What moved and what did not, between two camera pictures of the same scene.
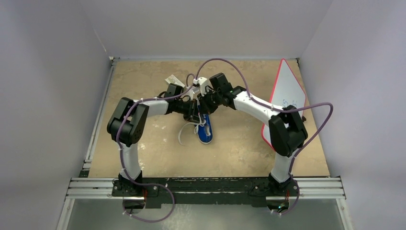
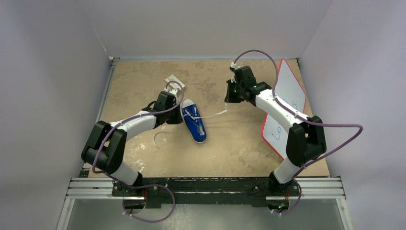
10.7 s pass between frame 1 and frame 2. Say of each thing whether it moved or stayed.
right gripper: moved
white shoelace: moved
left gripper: moved
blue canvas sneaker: moved
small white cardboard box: stayed
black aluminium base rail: stayed
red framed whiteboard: stayed
